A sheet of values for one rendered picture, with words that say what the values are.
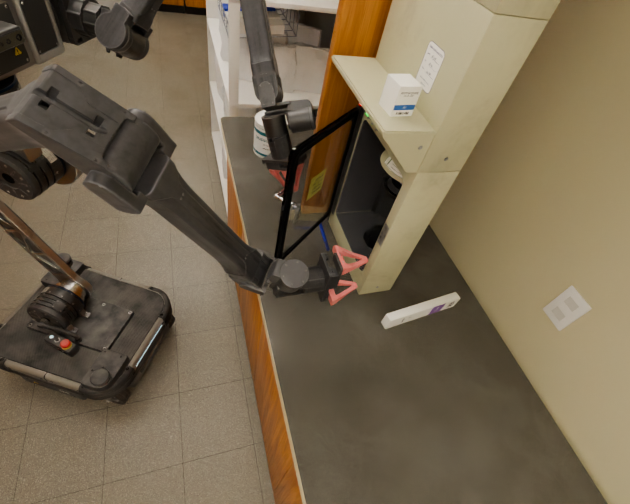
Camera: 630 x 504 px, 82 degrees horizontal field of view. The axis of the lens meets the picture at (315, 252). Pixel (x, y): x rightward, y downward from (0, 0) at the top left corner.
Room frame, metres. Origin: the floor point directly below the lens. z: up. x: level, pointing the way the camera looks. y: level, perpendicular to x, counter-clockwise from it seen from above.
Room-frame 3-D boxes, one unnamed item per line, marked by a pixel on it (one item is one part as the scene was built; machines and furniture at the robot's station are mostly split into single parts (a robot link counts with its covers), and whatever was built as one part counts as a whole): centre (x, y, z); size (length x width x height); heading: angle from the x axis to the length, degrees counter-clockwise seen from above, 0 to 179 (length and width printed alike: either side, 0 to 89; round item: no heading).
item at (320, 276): (0.48, -0.01, 1.21); 0.07 x 0.07 x 0.10; 27
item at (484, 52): (0.87, -0.20, 1.33); 0.32 x 0.25 x 0.77; 28
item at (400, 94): (0.72, -0.08, 1.54); 0.05 x 0.05 x 0.06; 33
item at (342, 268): (0.52, -0.07, 1.24); 0.09 x 0.07 x 0.07; 117
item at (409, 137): (0.79, -0.04, 1.46); 0.32 x 0.12 x 0.10; 28
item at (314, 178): (0.80, 0.05, 1.19); 0.30 x 0.01 x 0.40; 157
